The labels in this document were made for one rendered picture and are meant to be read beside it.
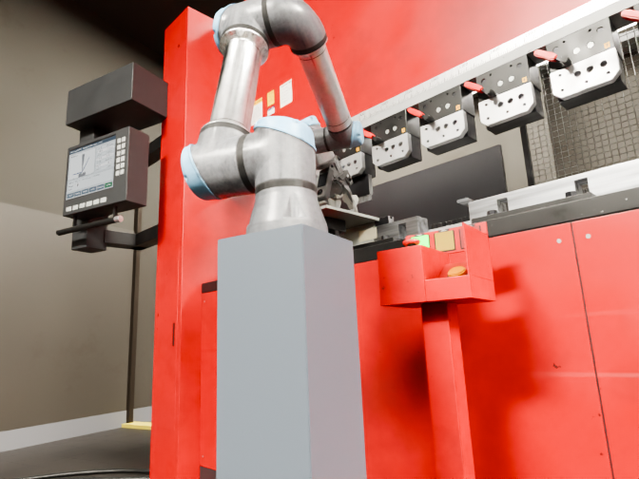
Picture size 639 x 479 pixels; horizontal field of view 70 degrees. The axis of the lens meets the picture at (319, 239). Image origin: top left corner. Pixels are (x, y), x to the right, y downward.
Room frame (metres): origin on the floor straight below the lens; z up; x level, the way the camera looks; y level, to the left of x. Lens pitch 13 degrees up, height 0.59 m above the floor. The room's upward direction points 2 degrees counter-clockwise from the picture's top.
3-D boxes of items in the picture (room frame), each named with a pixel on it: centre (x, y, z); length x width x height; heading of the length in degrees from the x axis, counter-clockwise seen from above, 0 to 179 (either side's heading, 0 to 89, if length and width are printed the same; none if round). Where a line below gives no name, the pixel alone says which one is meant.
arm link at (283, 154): (0.83, 0.07, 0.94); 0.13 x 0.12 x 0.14; 72
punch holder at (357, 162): (1.63, -0.14, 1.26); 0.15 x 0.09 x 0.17; 45
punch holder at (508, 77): (1.21, -0.57, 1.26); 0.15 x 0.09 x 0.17; 45
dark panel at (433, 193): (2.15, -0.35, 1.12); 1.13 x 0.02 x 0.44; 45
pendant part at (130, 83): (2.20, 1.03, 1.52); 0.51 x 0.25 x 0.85; 62
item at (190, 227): (2.43, 0.41, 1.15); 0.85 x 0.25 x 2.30; 135
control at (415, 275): (1.01, -0.25, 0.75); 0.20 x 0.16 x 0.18; 54
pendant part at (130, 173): (2.11, 1.02, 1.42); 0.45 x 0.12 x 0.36; 62
